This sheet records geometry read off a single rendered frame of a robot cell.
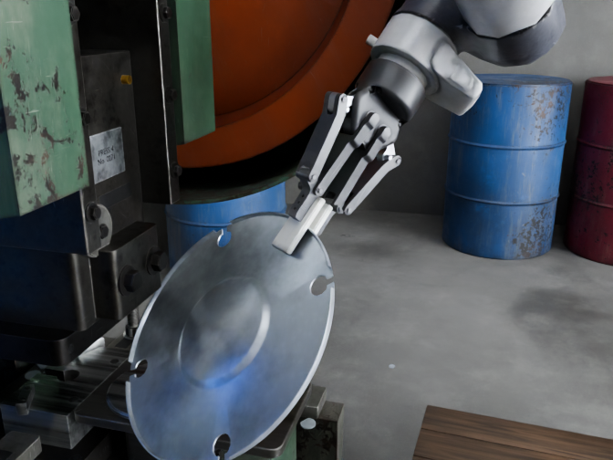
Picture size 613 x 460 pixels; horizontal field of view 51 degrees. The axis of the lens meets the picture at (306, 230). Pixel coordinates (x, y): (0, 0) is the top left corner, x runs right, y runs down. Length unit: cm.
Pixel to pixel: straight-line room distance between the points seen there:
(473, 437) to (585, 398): 94
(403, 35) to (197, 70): 26
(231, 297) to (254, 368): 10
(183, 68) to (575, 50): 329
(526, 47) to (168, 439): 55
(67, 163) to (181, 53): 25
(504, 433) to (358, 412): 72
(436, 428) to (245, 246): 85
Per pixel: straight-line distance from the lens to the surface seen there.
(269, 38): 102
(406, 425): 209
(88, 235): 65
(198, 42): 83
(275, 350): 65
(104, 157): 73
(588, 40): 394
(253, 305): 68
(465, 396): 226
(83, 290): 72
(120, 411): 78
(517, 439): 150
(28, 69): 56
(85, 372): 88
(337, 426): 103
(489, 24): 70
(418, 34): 73
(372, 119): 71
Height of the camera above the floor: 121
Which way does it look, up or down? 19 degrees down
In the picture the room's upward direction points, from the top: straight up
